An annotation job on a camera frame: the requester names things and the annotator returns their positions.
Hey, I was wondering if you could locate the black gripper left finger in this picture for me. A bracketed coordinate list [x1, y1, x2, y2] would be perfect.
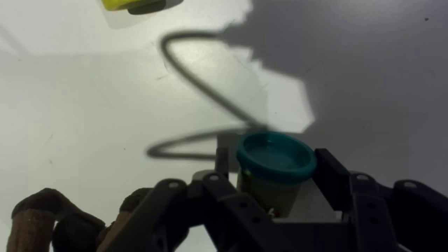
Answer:
[103, 147, 280, 252]

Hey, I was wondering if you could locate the teal lid play-doh tub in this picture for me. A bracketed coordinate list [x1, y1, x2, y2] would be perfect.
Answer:
[235, 131, 316, 217]

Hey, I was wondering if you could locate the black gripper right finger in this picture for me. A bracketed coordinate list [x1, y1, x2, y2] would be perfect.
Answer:
[312, 148, 448, 252]

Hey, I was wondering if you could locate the pink lid play-doh tub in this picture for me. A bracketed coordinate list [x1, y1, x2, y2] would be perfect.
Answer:
[101, 0, 183, 14]

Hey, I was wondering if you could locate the brown plush toy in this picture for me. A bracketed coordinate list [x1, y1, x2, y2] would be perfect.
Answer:
[5, 187, 151, 252]

